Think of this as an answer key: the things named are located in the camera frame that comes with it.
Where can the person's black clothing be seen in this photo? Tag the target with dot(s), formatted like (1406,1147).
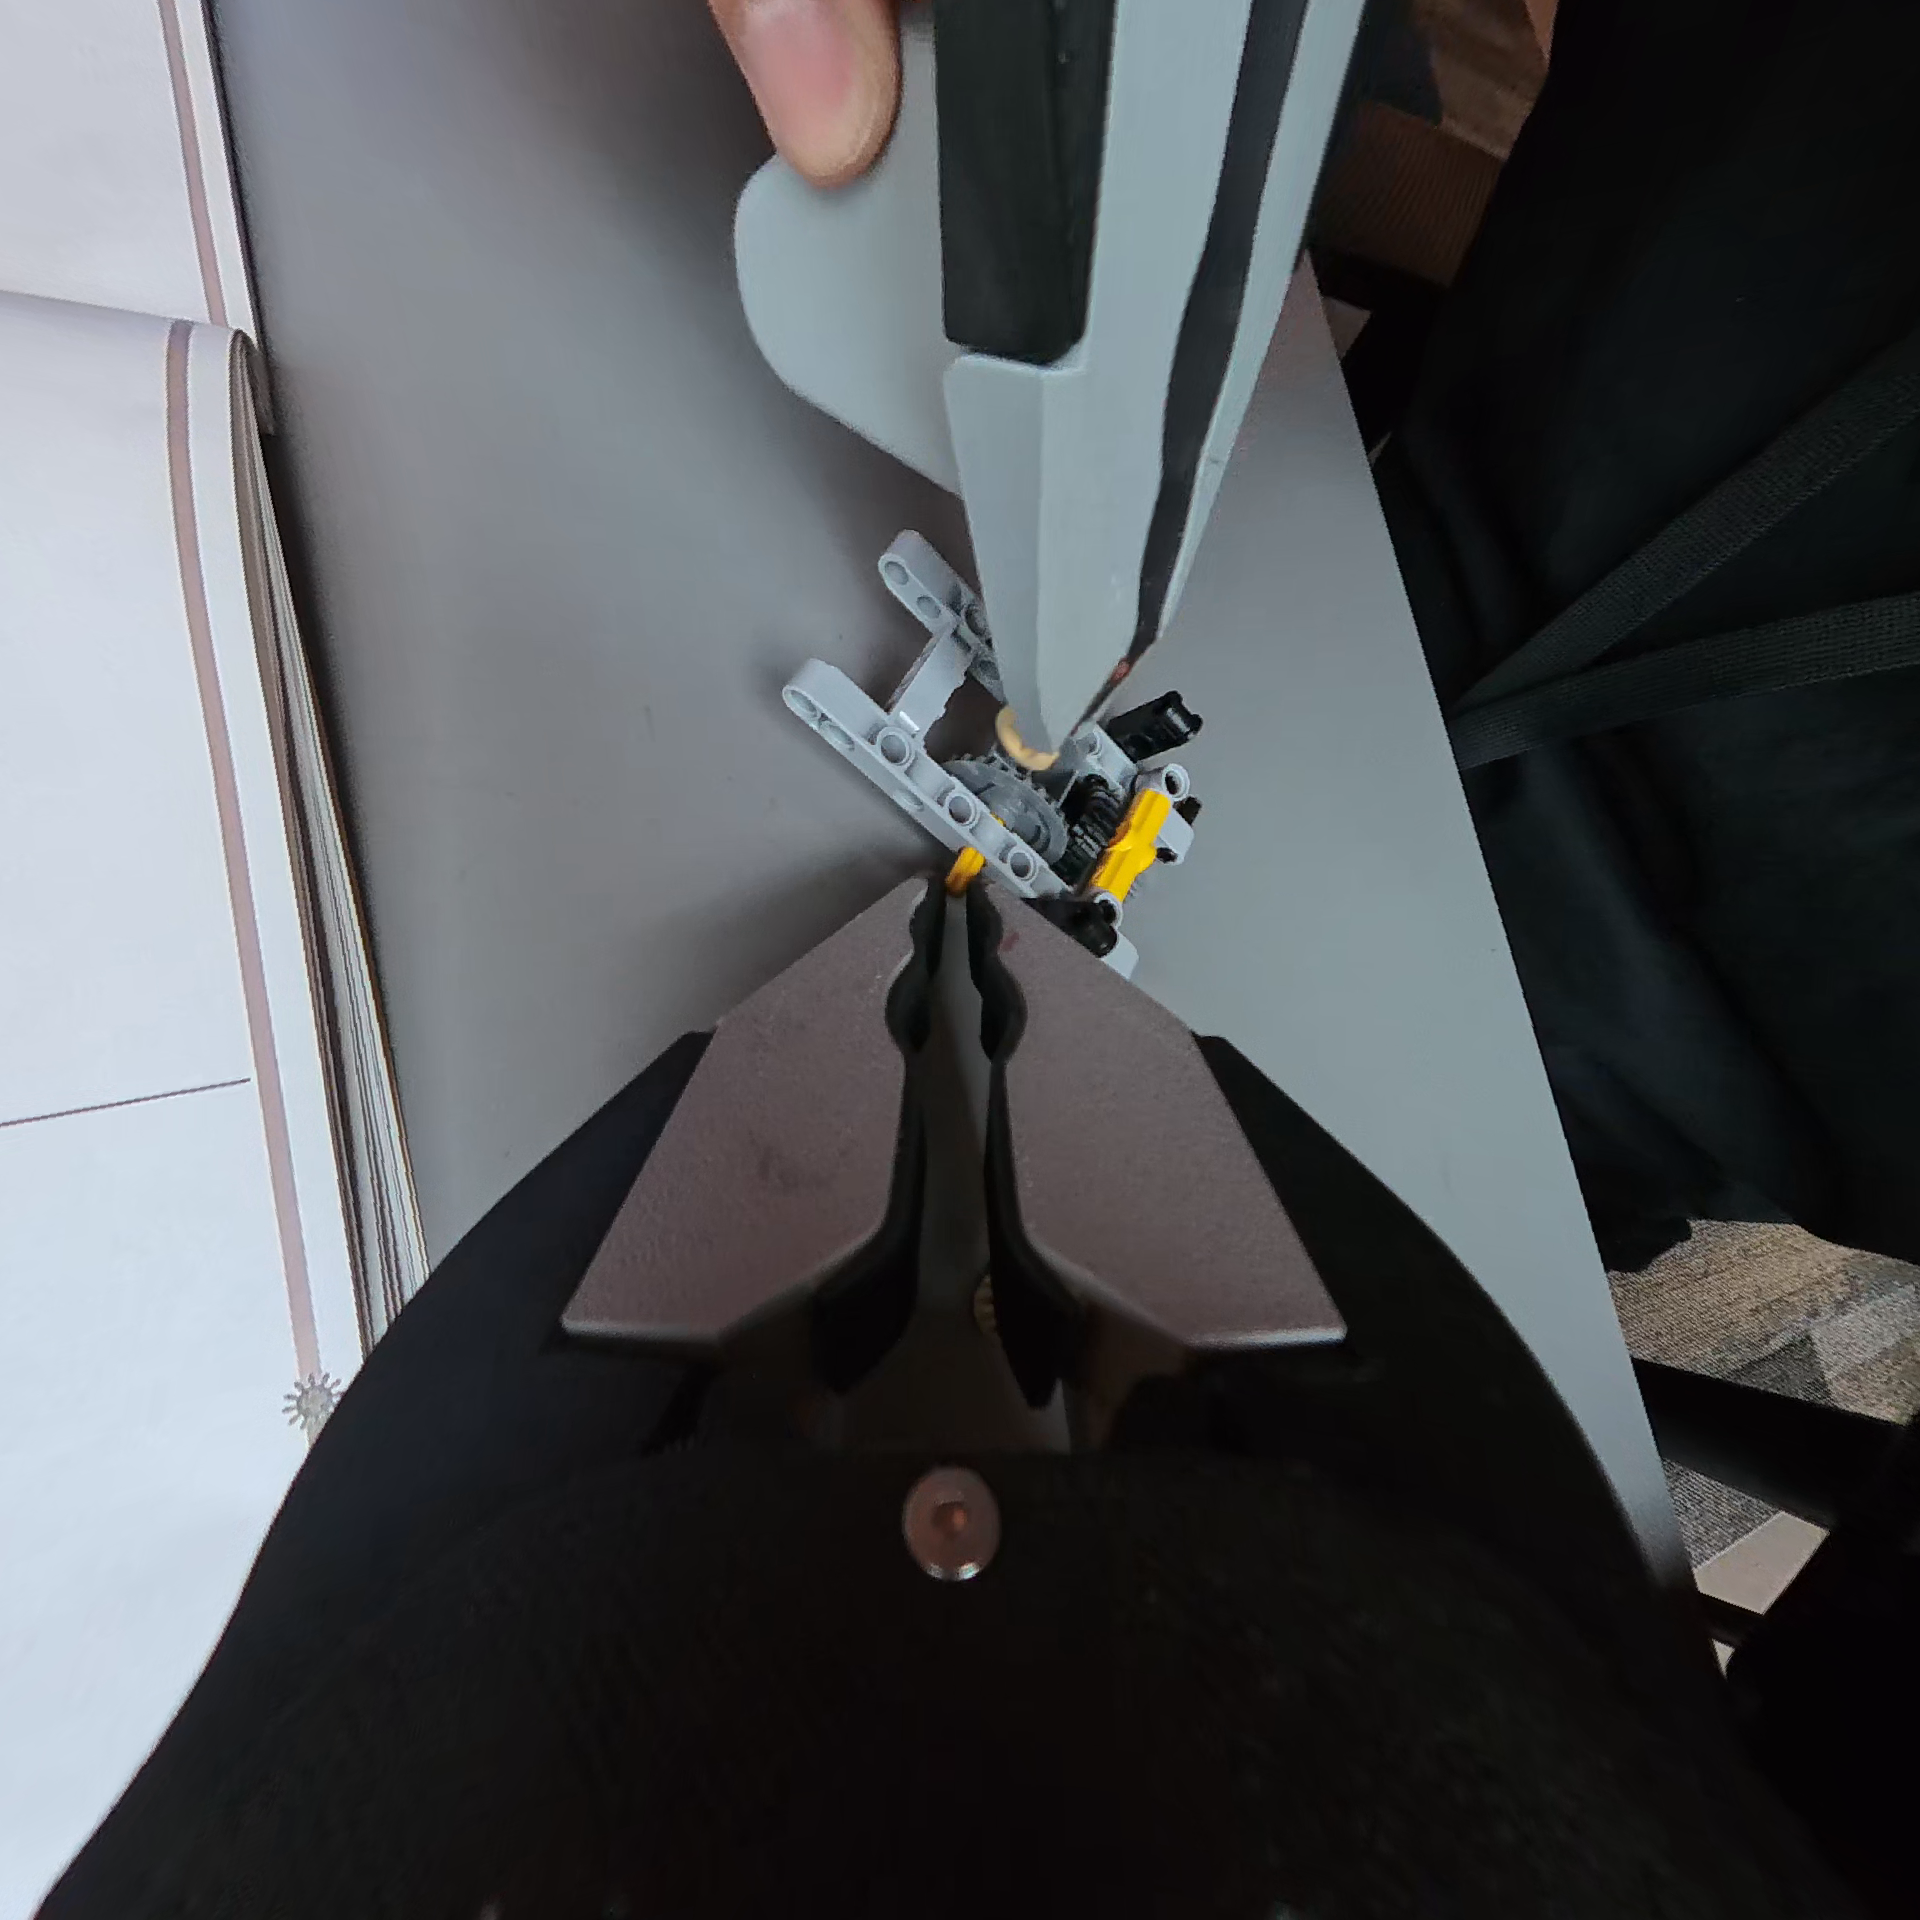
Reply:
(1725,974)

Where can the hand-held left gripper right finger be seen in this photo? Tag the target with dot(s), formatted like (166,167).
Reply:
(1141,1187)

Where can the white lego instruction booklet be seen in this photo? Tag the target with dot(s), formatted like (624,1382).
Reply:
(118,750)

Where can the grey lego gear frame assembly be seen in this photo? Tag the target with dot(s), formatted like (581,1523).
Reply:
(932,691)

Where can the person's right hand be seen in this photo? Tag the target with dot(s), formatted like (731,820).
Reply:
(817,90)

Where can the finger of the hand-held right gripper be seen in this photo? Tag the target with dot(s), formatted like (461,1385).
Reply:
(1049,524)
(1289,209)

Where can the tan lego bevel gear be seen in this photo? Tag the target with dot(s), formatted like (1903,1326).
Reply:
(987,1308)
(1020,740)

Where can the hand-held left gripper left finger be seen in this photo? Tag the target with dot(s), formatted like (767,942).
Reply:
(767,1171)

